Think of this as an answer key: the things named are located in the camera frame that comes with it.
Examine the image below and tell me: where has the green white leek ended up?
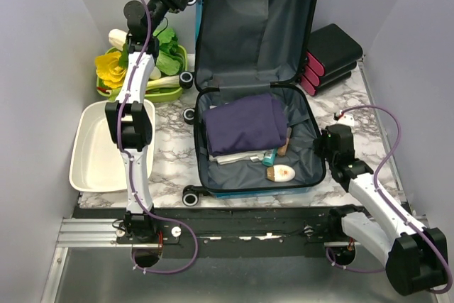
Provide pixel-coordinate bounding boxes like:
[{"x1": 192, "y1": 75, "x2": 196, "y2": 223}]
[{"x1": 107, "y1": 75, "x2": 179, "y2": 101}]

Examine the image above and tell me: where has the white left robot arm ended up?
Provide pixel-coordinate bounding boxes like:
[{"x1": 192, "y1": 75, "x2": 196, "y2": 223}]
[{"x1": 105, "y1": 0, "x2": 196, "y2": 243}]

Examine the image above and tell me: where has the white rectangular tray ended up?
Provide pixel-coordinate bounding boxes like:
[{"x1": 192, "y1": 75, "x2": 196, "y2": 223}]
[{"x1": 68, "y1": 98, "x2": 157, "y2": 192}]

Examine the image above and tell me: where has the green leafy lettuce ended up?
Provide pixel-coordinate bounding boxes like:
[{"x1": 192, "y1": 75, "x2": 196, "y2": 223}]
[{"x1": 153, "y1": 28, "x2": 182, "y2": 76}]

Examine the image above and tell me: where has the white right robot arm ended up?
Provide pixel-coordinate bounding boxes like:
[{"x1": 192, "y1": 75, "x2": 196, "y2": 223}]
[{"x1": 314, "y1": 124, "x2": 453, "y2": 296}]

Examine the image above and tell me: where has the black bag with pink trim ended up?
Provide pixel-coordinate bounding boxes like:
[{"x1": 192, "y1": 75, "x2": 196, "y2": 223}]
[{"x1": 300, "y1": 23, "x2": 363, "y2": 96}]

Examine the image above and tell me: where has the white napa cabbage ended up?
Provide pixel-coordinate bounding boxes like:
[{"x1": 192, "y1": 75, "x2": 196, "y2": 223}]
[{"x1": 108, "y1": 29, "x2": 128, "y2": 51}]

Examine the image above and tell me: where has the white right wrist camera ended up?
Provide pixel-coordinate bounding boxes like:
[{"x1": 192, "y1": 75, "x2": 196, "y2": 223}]
[{"x1": 333, "y1": 111, "x2": 355, "y2": 127}]

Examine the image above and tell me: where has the teal tube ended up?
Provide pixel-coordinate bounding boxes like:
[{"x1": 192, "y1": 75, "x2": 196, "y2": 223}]
[{"x1": 262, "y1": 148, "x2": 277, "y2": 167}]

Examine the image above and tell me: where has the brown foundation tube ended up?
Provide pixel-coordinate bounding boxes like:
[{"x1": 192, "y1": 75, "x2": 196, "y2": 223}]
[{"x1": 277, "y1": 127, "x2": 292, "y2": 157}]

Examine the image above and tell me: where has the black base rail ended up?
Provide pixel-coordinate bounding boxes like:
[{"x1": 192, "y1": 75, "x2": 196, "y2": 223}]
[{"x1": 72, "y1": 207, "x2": 348, "y2": 263}]

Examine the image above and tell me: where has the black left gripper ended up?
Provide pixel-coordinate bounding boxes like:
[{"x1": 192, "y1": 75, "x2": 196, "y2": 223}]
[{"x1": 143, "y1": 0, "x2": 193, "y2": 35}]

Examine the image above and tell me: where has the blue fish print suitcase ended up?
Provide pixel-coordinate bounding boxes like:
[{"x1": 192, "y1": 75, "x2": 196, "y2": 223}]
[{"x1": 182, "y1": 0, "x2": 326, "y2": 206}]

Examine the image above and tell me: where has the yellow flower cabbage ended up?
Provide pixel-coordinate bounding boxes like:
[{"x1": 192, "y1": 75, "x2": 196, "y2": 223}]
[{"x1": 94, "y1": 50, "x2": 128, "y2": 89}]

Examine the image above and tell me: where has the purple garment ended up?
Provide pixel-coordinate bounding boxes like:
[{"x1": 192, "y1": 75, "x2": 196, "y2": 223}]
[{"x1": 202, "y1": 93, "x2": 288, "y2": 157}]

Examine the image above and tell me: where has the aluminium frame rail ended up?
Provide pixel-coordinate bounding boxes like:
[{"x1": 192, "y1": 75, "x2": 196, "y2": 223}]
[{"x1": 39, "y1": 216, "x2": 135, "y2": 303}]

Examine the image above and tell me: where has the folded white towel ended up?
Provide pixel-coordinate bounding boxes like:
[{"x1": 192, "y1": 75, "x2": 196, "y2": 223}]
[{"x1": 209, "y1": 150, "x2": 265, "y2": 165}]

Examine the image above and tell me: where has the white radish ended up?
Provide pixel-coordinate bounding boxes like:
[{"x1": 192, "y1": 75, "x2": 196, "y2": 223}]
[{"x1": 150, "y1": 67, "x2": 162, "y2": 80}]

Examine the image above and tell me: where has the green vegetable basket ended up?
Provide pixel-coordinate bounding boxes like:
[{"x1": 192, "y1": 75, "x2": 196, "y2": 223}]
[{"x1": 95, "y1": 45, "x2": 188, "y2": 103}]

